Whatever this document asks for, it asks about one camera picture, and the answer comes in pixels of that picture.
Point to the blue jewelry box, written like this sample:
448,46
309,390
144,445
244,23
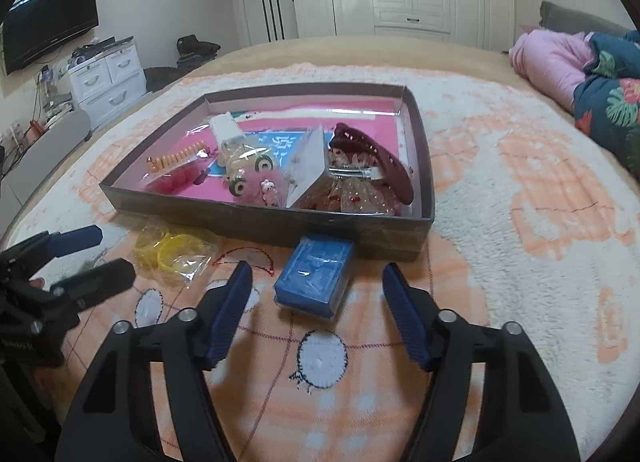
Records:
315,277

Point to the white drawer cabinet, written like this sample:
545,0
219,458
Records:
107,84

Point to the pink pompom hair clip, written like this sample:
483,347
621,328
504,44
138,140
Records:
265,188

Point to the brown cardboard tray box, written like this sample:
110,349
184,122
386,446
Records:
399,238

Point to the black flat television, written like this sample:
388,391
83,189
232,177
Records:
33,28

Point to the pink padded jacket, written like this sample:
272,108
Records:
553,62

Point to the polka dot mesh bow clip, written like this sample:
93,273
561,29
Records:
352,183

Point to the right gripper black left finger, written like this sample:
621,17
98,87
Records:
113,416

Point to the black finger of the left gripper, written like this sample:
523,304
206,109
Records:
44,247
85,286

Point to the grey bench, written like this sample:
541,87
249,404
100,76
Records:
40,161

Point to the white floral claw hair clip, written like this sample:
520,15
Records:
226,131

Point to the dark clothes pile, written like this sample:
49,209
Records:
193,53

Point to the orange white plush blanket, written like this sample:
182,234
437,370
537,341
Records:
533,223

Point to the beige bed sheet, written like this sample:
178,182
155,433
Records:
350,49

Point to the blue floral quilt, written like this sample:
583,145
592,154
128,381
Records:
606,104

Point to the red hair accessory in bag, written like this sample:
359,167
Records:
174,179

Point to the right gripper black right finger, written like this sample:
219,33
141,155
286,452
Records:
522,415

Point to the pink book in tray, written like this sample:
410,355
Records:
279,130

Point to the grey headboard cushion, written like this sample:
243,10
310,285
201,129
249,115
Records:
562,19

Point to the dark red banana hair clip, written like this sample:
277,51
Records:
355,142

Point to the white earring card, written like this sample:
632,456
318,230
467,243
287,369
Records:
306,165

